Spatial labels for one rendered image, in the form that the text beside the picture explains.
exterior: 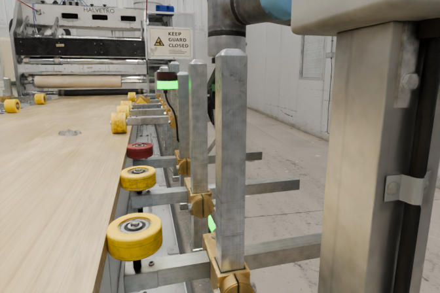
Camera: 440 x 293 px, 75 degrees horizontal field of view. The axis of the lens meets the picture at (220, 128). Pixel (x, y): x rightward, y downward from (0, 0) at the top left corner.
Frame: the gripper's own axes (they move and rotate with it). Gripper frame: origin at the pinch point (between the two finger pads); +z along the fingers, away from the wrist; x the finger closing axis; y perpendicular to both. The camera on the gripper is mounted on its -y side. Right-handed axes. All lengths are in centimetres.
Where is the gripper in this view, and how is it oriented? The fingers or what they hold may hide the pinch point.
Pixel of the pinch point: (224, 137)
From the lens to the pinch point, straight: 74.4
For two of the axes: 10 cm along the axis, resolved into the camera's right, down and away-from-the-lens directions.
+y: 2.5, 1.8, -9.5
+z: 0.0, 9.8, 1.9
